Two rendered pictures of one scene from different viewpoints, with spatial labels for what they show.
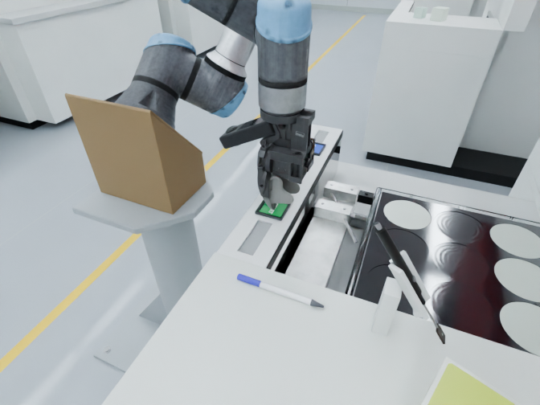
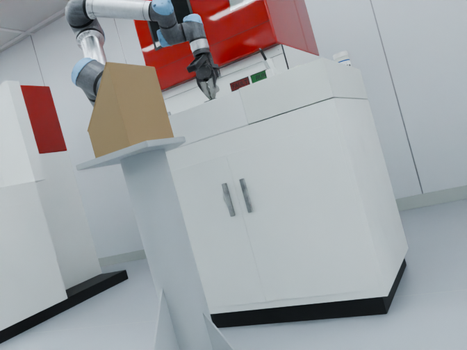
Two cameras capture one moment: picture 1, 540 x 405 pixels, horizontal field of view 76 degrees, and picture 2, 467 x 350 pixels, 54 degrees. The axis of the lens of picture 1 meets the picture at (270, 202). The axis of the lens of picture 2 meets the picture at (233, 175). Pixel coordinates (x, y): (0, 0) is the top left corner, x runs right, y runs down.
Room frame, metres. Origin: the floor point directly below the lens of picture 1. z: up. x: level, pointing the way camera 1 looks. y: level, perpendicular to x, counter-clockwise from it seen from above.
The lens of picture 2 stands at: (0.34, 1.89, 0.66)
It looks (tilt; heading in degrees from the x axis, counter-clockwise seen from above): 1 degrees down; 276
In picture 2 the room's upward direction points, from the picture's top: 15 degrees counter-clockwise
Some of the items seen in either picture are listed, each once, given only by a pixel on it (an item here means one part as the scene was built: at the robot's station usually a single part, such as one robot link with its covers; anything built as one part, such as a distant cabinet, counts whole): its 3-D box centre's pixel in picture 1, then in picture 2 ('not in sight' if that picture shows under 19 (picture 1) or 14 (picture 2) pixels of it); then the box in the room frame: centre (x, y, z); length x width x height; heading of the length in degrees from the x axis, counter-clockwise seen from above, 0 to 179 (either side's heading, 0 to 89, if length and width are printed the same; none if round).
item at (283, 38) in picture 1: (283, 40); (194, 29); (0.53, -0.02, 1.27); 0.09 x 0.08 x 0.11; 7
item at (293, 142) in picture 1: (285, 141); (206, 66); (0.53, -0.03, 1.11); 0.09 x 0.08 x 0.12; 67
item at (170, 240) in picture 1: (157, 272); (153, 270); (0.84, 0.41, 0.41); 0.51 x 0.44 x 0.82; 67
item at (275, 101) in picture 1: (283, 94); (199, 47); (0.53, -0.02, 1.19); 0.08 x 0.08 x 0.05
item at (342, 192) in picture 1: (341, 191); not in sight; (0.68, -0.17, 0.89); 0.08 x 0.03 x 0.03; 67
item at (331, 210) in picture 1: (333, 210); not in sight; (0.61, -0.14, 0.89); 0.08 x 0.03 x 0.03; 67
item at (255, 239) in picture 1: (292, 200); (193, 126); (0.65, -0.05, 0.89); 0.55 x 0.09 x 0.14; 157
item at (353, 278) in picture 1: (365, 237); not in sight; (0.52, -0.20, 0.90); 0.38 x 0.01 x 0.01; 157
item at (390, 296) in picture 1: (403, 300); (271, 73); (0.27, -0.17, 1.03); 0.06 x 0.04 x 0.13; 67
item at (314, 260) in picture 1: (322, 242); not in sight; (0.54, -0.11, 0.87); 0.36 x 0.08 x 0.03; 157
